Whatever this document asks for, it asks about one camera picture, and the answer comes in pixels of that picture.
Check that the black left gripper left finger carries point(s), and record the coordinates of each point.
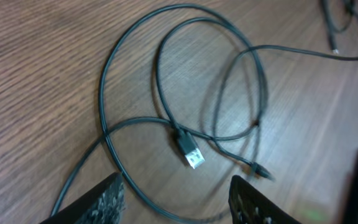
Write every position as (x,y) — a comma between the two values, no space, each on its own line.
(103,204)

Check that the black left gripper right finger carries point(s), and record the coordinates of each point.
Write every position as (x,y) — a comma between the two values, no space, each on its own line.
(249,206)

